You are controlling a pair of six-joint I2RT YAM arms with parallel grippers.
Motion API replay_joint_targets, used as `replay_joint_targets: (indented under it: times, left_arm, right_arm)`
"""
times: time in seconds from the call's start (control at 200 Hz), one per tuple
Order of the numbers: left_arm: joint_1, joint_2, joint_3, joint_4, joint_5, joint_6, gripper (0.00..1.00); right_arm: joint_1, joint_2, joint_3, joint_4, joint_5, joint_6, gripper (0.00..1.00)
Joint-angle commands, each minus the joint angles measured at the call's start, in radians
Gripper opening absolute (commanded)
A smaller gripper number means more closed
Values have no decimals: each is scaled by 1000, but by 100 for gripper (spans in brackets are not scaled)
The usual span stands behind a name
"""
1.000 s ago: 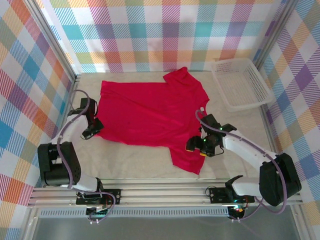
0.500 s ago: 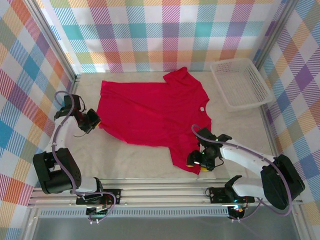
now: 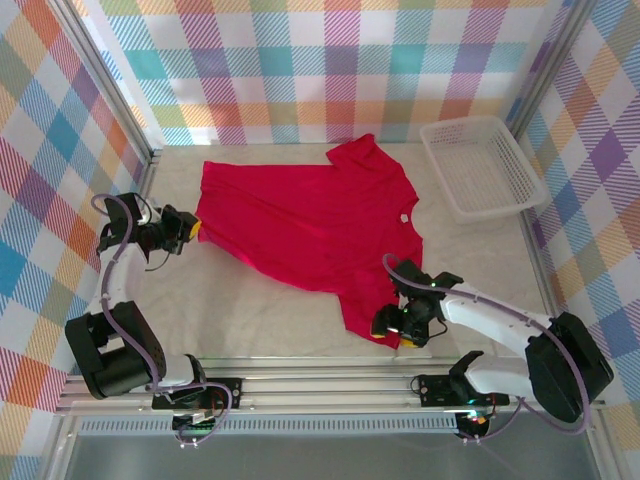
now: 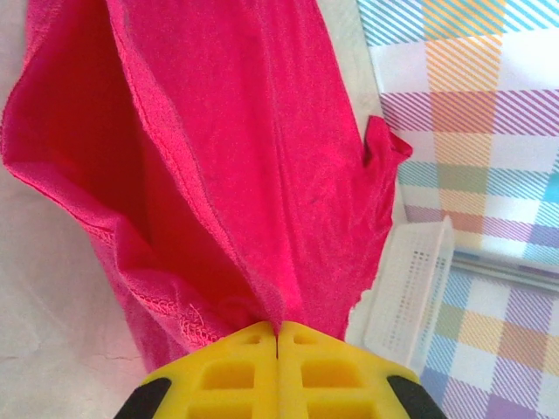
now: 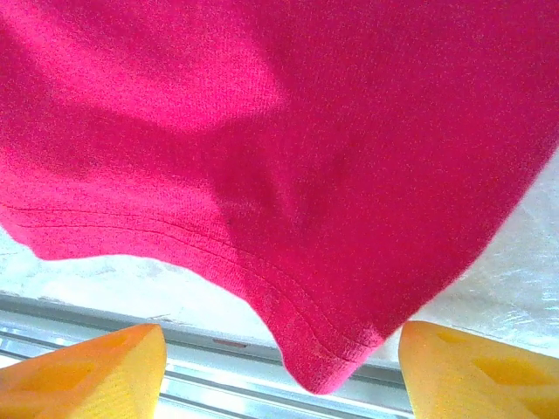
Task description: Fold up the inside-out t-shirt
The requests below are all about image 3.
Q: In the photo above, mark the red t-shirt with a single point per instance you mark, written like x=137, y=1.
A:
x=310, y=225

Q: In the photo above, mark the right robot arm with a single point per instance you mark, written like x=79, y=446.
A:
x=570, y=365

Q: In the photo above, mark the white plastic mesh basket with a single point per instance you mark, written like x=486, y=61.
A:
x=480, y=165

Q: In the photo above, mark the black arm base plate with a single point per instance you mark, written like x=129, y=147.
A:
x=432, y=390
x=230, y=392

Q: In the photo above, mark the aluminium table side rail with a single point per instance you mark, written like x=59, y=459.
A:
x=145, y=180
x=542, y=285

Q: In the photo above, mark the aluminium mounting rail beam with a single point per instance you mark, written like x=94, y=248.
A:
x=325, y=385

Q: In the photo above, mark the aluminium frame post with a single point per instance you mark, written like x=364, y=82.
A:
x=546, y=70
x=102, y=80

